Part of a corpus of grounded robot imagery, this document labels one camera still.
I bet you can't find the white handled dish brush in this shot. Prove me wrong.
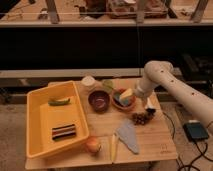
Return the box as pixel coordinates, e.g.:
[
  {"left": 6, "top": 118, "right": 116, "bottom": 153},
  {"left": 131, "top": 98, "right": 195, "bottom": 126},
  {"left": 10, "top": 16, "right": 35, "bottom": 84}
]
[{"left": 145, "top": 99, "right": 156, "bottom": 115}]

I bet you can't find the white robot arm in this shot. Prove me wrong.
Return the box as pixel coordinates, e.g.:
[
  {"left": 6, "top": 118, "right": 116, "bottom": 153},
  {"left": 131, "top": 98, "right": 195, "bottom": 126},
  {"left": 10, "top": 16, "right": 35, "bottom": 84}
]
[{"left": 134, "top": 61, "right": 213, "bottom": 130}]

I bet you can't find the terracotta bowl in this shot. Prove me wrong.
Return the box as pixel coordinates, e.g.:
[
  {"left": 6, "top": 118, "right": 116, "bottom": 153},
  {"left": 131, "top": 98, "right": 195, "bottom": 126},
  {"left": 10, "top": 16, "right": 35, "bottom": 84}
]
[{"left": 111, "top": 89, "right": 136, "bottom": 112}]

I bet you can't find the teal sponge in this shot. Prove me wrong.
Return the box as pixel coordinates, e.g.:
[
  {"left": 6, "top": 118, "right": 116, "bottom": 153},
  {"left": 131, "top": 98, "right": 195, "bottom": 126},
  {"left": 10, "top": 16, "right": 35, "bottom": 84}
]
[{"left": 113, "top": 94, "right": 121, "bottom": 104}]

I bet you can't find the green leafy vegetable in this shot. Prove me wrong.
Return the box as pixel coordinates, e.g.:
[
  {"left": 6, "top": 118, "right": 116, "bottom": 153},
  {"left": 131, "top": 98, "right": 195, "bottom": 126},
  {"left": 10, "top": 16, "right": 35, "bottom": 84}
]
[{"left": 102, "top": 79, "right": 114, "bottom": 93}]

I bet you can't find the grey cloth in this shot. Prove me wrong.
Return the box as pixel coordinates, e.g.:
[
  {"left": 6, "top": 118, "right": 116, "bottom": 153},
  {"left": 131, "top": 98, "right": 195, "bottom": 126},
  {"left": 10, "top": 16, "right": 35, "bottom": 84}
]
[{"left": 115, "top": 119, "right": 139, "bottom": 154}]

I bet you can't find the white cup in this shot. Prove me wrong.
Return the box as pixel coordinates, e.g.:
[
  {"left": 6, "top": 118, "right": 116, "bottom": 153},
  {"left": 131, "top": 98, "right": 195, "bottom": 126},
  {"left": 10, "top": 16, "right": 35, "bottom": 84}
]
[{"left": 81, "top": 76, "right": 96, "bottom": 88}]

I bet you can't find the yellow banana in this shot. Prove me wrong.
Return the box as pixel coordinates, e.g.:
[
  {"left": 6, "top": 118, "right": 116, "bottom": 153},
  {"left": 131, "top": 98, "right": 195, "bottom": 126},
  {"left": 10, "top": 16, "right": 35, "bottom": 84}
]
[{"left": 110, "top": 134, "right": 119, "bottom": 163}]

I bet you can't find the black foot pedal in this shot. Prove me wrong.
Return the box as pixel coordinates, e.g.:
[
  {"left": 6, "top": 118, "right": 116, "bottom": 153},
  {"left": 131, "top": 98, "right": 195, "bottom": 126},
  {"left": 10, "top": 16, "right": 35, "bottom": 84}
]
[{"left": 183, "top": 122, "right": 209, "bottom": 142}]

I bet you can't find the orange apple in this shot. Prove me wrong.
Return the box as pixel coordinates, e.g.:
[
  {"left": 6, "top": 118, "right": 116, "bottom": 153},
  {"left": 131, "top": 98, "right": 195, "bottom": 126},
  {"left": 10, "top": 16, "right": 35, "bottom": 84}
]
[{"left": 85, "top": 136, "right": 101, "bottom": 154}]

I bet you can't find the striped cloth roll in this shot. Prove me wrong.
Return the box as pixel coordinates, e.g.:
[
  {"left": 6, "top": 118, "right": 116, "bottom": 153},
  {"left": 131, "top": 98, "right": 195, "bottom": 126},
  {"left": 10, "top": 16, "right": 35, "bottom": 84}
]
[{"left": 52, "top": 124, "right": 76, "bottom": 140}]

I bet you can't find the yellow plastic tray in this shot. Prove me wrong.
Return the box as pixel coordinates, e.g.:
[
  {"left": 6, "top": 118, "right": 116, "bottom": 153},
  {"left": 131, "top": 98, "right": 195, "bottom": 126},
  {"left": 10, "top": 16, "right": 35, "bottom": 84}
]
[{"left": 26, "top": 81, "right": 89, "bottom": 158}]

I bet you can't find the green pepper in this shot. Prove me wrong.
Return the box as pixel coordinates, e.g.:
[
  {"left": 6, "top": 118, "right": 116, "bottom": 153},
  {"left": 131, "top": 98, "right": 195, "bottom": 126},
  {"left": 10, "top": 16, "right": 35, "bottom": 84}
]
[{"left": 48, "top": 98, "right": 70, "bottom": 106}]

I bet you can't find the black cable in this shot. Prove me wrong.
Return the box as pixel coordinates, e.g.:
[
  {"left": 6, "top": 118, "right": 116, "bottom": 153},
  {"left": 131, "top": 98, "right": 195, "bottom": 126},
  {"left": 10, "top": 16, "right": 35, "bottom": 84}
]
[{"left": 161, "top": 109, "right": 213, "bottom": 171}]

